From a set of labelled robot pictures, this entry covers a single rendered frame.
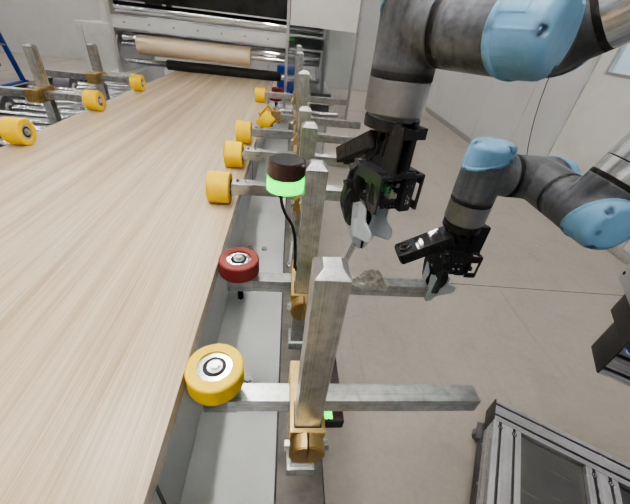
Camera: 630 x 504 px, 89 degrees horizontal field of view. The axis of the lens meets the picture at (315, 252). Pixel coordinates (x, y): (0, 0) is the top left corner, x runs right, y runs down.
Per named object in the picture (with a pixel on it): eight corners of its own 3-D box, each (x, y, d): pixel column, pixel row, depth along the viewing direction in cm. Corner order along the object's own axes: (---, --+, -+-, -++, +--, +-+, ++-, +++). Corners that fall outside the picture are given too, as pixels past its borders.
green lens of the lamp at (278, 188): (302, 181, 55) (304, 169, 54) (303, 197, 50) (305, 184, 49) (267, 179, 54) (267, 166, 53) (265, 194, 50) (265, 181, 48)
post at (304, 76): (299, 197, 138) (309, 70, 110) (299, 201, 135) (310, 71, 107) (291, 197, 137) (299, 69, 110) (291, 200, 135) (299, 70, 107)
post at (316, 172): (303, 348, 79) (327, 158, 52) (303, 360, 77) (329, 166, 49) (289, 348, 79) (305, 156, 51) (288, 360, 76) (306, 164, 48)
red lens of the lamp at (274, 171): (304, 167, 54) (305, 154, 52) (305, 182, 49) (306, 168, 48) (267, 165, 53) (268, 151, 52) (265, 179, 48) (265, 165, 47)
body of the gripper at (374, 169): (370, 220, 43) (390, 126, 37) (341, 194, 50) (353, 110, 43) (416, 213, 46) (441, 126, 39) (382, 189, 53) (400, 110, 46)
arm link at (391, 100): (358, 73, 41) (410, 76, 44) (352, 112, 43) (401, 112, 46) (392, 82, 35) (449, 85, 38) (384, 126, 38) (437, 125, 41)
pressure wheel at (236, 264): (260, 286, 75) (260, 245, 68) (257, 311, 69) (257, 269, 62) (225, 284, 74) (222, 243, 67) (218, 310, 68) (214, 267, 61)
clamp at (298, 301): (311, 277, 76) (313, 260, 73) (314, 321, 65) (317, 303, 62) (287, 276, 75) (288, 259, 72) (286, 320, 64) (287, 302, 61)
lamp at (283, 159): (296, 260, 65) (305, 154, 52) (296, 278, 60) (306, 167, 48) (267, 258, 64) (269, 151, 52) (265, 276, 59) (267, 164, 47)
